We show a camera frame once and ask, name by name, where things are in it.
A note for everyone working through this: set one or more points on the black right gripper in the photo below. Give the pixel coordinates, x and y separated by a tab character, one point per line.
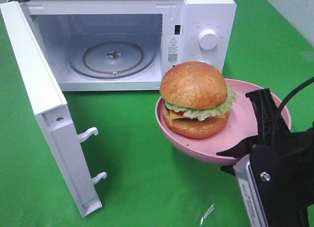
274	132

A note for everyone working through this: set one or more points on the burger with lettuce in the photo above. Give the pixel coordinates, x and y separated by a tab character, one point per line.
197	100

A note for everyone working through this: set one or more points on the glass microwave turntable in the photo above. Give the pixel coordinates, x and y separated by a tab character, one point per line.
113	55

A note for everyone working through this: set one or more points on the white microwave oven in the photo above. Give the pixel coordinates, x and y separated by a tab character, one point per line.
58	24

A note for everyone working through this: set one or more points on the white microwave door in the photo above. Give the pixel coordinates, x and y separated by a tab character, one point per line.
51	111

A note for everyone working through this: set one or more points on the pink round plate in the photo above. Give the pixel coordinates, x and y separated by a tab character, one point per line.
242	123

